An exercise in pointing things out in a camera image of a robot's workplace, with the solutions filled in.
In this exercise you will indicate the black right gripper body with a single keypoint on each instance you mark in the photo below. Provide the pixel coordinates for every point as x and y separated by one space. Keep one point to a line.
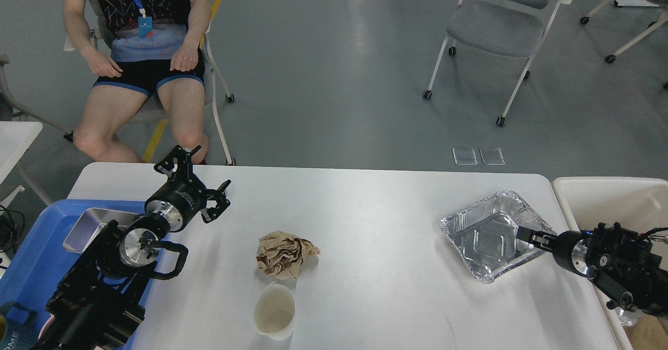
569 250

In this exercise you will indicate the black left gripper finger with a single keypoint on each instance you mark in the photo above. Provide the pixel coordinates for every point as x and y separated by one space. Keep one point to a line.
177 165
214 202

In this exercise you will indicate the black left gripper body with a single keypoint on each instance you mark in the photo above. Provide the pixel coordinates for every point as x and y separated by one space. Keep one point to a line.
177 202

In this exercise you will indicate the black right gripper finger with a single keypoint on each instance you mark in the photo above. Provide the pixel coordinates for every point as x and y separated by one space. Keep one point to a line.
534 237

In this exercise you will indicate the aluminium foil tray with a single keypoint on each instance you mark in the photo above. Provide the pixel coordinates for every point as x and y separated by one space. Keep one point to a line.
485 234

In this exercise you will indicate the stainless steel tray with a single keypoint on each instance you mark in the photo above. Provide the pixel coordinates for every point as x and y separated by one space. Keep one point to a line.
91 223

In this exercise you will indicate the pink mug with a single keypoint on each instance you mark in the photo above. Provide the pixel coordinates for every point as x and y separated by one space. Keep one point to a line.
45 327

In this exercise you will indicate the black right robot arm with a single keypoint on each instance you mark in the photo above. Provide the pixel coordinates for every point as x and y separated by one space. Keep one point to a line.
619 262

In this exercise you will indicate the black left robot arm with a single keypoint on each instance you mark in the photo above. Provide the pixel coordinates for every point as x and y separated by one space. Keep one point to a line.
97 303

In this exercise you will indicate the white chair under person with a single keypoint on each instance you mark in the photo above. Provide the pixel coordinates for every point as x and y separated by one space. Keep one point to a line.
152 110

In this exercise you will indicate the crumpled brown paper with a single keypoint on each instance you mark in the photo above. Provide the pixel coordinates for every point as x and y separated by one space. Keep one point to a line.
282 254

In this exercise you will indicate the white plastic bin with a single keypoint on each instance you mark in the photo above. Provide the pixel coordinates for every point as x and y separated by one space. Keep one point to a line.
638 204

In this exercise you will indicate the foil tray in bin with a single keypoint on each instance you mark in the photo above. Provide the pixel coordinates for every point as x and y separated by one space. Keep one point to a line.
628 318

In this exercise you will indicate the clear floor plate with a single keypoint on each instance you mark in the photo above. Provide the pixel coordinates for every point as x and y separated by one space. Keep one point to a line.
492 155
464 156

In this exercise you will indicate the white plastic cup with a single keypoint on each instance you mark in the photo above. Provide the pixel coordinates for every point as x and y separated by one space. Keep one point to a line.
274 312

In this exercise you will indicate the seated person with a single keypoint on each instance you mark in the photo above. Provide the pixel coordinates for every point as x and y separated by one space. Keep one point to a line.
138 48

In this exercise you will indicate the blue plastic tray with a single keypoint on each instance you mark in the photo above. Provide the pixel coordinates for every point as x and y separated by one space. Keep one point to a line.
41 261

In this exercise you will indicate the grey chair far left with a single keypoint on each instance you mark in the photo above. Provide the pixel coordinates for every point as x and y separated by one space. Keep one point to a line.
12 108

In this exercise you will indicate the grey chair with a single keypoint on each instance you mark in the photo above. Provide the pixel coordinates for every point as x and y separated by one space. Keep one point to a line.
12 108
499 30

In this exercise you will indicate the white side table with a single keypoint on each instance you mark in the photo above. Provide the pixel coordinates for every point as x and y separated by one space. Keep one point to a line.
16 137

